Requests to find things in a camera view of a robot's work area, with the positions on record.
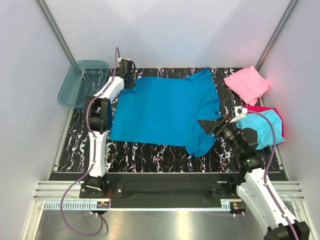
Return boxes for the light blue folded t-shirt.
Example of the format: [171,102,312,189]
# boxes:
[236,109,285,150]

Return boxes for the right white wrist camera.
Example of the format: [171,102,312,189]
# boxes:
[230,106,248,123]

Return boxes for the corner frame post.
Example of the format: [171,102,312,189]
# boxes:
[35,0,76,65]
[255,0,300,72]

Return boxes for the slotted cable duct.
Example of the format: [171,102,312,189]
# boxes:
[44,199,247,211]

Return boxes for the pink folded t-shirt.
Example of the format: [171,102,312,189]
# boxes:
[224,65,271,106]

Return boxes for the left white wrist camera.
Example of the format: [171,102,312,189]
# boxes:
[118,57,132,63]

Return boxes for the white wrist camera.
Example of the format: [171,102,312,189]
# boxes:
[118,57,132,63]
[230,106,248,123]

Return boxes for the left corner frame post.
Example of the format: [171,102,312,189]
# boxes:
[35,0,76,65]

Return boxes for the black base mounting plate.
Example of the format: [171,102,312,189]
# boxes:
[79,172,257,210]

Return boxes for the magenta folded t-shirt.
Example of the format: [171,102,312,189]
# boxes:
[244,105,285,138]

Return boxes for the right corner frame post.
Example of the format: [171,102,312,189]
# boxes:
[255,0,300,72]

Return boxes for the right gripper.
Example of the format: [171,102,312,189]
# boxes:
[197,115,243,155]

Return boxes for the teal plastic bin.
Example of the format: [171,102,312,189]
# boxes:
[57,60,109,110]

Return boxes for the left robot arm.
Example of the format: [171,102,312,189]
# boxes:
[83,58,136,198]

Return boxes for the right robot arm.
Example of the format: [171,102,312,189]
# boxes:
[198,116,310,240]

